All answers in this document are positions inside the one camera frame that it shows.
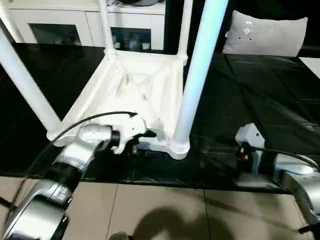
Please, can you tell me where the dark robot body part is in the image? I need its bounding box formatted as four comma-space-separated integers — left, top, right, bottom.
107, 231, 134, 240

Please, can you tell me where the white plastic table top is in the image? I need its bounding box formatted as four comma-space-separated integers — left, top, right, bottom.
46, 50, 192, 161

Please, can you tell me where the light grey pillow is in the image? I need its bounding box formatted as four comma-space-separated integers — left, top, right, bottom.
221, 10, 309, 57

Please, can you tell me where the black work mat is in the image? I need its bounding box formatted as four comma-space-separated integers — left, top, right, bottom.
0, 42, 320, 193

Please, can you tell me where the white plastic table leg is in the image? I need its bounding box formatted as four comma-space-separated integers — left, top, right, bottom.
175, 0, 195, 64
97, 0, 119, 59
0, 24, 64, 139
169, 0, 231, 154

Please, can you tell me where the white flat board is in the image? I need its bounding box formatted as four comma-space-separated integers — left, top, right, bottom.
298, 56, 320, 82

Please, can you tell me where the grey round helmet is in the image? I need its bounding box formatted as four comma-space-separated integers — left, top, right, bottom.
118, 0, 166, 7

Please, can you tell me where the white glass-door cabinet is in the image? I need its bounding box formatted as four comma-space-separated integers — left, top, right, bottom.
0, 0, 167, 52

